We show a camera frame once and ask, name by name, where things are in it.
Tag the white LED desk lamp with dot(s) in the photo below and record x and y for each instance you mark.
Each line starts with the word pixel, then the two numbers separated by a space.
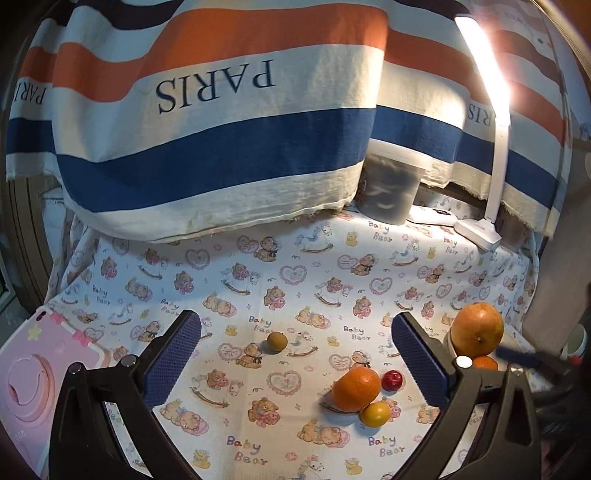
pixel 482 232

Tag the small tan round fruit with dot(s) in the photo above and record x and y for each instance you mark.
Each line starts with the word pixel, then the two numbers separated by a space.
pixel 276 342

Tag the baby bear print tablecloth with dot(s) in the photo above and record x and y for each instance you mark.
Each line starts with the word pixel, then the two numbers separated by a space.
pixel 332 283

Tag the pink plastic tray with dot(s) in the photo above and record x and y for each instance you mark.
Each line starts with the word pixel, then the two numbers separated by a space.
pixel 34 361

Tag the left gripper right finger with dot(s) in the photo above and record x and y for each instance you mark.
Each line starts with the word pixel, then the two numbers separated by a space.
pixel 507 444

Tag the striped Paris fabric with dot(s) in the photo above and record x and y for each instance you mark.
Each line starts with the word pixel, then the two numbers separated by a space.
pixel 172 119

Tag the cream round plate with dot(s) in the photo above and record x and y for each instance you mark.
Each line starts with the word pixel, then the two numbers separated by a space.
pixel 486 347

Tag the yellow cherry tomato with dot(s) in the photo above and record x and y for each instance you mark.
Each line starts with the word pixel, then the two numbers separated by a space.
pixel 376 414

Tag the white mug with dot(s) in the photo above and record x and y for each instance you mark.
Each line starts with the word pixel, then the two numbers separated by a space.
pixel 576 344

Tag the large yellow grapefruit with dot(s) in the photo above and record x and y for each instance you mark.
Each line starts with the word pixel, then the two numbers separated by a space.
pixel 478 320

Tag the red small fruit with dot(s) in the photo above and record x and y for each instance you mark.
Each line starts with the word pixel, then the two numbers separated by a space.
pixel 392 381

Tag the translucent plastic container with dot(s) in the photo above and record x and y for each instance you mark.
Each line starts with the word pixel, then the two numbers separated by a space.
pixel 390 179

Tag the orange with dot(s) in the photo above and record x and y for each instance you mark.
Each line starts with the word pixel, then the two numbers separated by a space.
pixel 356 389
pixel 485 363

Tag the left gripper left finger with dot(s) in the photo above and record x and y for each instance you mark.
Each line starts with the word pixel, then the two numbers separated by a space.
pixel 83 443

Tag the wooden round board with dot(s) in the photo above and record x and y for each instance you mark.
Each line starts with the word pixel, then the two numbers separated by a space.
pixel 562 294

